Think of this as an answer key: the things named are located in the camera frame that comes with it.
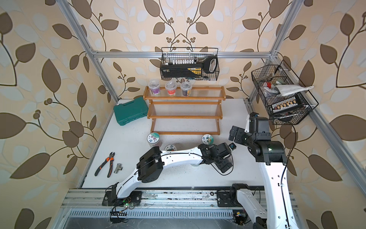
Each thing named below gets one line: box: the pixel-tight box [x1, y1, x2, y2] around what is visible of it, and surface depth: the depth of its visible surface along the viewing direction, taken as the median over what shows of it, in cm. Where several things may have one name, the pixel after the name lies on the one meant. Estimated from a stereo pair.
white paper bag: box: [273, 84, 315, 96], surface depth 63 cm
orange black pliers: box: [94, 151, 115, 178], surface depth 88 cm
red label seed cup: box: [164, 81, 178, 97], surface depth 82 cm
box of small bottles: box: [269, 94, 303, 115], surface depth 69 cm
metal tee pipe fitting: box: [113, 163, 123, 174], surface depth 86 cm
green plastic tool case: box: [113, 96, 149, 126], surface depth 111 cm
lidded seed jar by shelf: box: [201, 134, 214, 146], surface depth 90 cm
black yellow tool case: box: [160, 63, 203, 79], surface depth 85 cm
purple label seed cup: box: [148, 80, 161, 95], surface depth 84 cm
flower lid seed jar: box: [146, 132, 163, 148], surface depth 91 cm
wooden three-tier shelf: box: [142, 85, 227, 136], surface depth 106 cm
